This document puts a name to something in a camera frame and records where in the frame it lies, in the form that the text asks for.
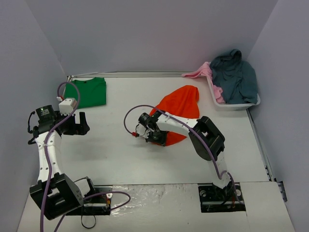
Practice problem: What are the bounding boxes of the orange t-shirt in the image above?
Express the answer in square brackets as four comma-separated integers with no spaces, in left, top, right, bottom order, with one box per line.
[149,85,201,146]

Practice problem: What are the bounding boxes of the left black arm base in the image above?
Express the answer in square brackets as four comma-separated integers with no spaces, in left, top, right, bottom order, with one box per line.
[81,185,112,216]

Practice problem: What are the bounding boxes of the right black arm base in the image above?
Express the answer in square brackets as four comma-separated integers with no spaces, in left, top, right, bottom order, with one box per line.
[198,183,246,213]

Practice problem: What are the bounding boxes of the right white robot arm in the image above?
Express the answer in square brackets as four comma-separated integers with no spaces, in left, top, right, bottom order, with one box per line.
[135,111,232,200]

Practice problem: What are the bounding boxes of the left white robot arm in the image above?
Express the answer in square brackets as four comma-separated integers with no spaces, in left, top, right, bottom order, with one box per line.
[28,105,97,220]

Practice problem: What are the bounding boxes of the green folded t-shirt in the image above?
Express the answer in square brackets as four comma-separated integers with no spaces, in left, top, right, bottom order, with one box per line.
[72,77,107,109]

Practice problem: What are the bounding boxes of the white plastic basket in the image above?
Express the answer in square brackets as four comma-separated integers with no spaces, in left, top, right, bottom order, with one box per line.
[207,77,261,111]

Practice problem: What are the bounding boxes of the pink t-shirt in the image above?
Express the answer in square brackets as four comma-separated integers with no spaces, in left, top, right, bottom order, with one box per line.
[182,62,225,103]

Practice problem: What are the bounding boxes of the blue-grey t-shirt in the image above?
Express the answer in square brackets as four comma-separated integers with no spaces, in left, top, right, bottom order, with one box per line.
[210,49,258,104]

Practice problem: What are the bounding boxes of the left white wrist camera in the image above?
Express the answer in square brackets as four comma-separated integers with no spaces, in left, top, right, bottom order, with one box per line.
[57,97,77,116]

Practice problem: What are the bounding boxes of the black cable loop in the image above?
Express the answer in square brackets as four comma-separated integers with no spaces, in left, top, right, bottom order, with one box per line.
[80,214,97,229]

